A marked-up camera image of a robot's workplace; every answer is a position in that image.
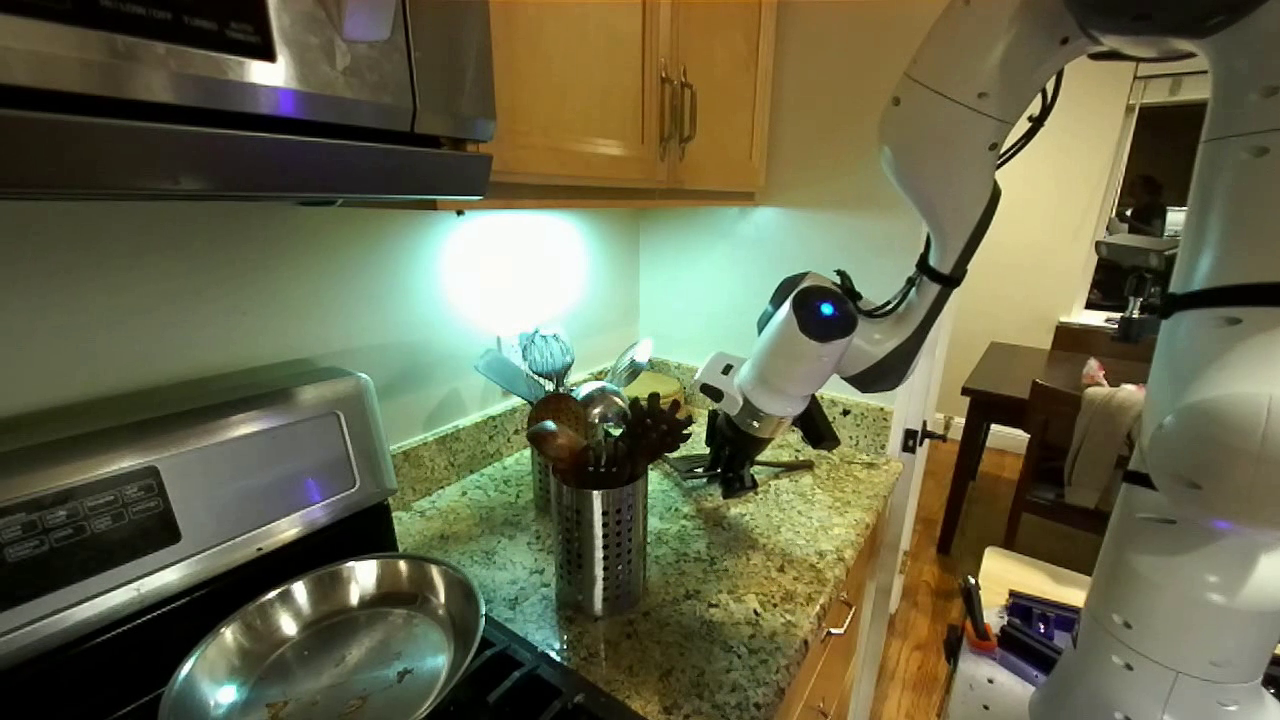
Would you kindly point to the stainless steel microwave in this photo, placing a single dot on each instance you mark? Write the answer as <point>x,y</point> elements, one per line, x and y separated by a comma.
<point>203,82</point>

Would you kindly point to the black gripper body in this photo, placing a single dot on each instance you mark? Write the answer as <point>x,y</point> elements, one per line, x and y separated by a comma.
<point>741,441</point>

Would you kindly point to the white door frame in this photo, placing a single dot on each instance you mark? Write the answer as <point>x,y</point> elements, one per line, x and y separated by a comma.
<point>904,562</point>

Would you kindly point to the wooden wall cabinet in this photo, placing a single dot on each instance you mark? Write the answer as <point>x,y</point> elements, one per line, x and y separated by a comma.
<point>574,94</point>

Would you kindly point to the dark wooden side table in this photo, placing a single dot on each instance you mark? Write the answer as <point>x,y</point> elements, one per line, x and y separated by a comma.
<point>1003,385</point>

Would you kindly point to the dark wooden chair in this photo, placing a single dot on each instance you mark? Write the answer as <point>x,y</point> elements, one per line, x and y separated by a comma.
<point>1045,425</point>

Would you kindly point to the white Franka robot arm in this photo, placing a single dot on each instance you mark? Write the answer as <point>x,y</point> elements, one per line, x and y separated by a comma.
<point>1200,535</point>

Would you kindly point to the round wooden board stack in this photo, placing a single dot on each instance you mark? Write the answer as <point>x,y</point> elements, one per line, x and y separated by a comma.
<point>661,385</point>

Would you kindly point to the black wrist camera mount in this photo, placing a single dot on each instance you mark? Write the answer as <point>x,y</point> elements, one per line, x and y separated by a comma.
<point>819,425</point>

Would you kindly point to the dark desk equipment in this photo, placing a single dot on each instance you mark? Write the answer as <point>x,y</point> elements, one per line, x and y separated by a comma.
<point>1133,264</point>

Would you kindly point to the red and black tool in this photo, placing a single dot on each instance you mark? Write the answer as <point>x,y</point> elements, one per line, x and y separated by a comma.
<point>976,621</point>

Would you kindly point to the black electronic box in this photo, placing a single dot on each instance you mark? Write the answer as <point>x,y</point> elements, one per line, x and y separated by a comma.
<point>1040,629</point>

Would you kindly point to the grey slotted plastic spatula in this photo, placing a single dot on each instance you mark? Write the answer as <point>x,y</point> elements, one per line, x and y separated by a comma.
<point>513,373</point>

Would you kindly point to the white robot cart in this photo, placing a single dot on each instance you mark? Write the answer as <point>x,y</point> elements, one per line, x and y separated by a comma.
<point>1024,572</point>

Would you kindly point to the stainless steel stove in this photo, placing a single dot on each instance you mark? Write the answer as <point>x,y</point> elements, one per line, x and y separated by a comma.
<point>203,464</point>

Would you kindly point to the slotted serving spoon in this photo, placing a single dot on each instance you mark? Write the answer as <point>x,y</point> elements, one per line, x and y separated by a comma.
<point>628,360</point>

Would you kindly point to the black door latch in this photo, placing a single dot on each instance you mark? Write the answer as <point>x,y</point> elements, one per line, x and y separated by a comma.
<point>918,439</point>

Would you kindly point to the stainless steel frying pan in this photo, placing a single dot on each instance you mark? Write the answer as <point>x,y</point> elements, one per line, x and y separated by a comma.
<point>333,655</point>

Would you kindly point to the shiny steel ladle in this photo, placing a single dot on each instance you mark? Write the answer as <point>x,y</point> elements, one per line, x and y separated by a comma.
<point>608,413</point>

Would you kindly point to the dark pasta spoon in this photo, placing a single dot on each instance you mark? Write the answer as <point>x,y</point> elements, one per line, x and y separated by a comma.
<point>661,425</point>

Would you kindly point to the white draped cloth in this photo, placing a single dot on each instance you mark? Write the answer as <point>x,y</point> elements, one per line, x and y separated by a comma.
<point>1103,441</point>

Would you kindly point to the wooden base cabinet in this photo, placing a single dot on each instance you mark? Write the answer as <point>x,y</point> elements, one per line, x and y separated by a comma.
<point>825,665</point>

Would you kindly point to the brown wooden spoon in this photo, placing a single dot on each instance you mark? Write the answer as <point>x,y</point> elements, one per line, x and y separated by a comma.
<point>556,417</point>
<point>565,456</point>

